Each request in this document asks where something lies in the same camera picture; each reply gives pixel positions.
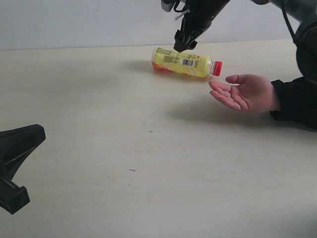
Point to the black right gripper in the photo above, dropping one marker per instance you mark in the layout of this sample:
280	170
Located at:
197	17

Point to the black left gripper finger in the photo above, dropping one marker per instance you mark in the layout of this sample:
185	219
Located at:
12	197
17	144

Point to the yellow label bottle red cap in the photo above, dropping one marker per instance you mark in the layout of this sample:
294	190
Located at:
196	65

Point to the black sleeved forearm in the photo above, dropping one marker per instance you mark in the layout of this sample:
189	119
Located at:
298	101

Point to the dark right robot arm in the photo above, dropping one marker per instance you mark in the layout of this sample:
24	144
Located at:
300	17

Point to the open human hand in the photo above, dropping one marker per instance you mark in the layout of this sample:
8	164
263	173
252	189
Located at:
248	93

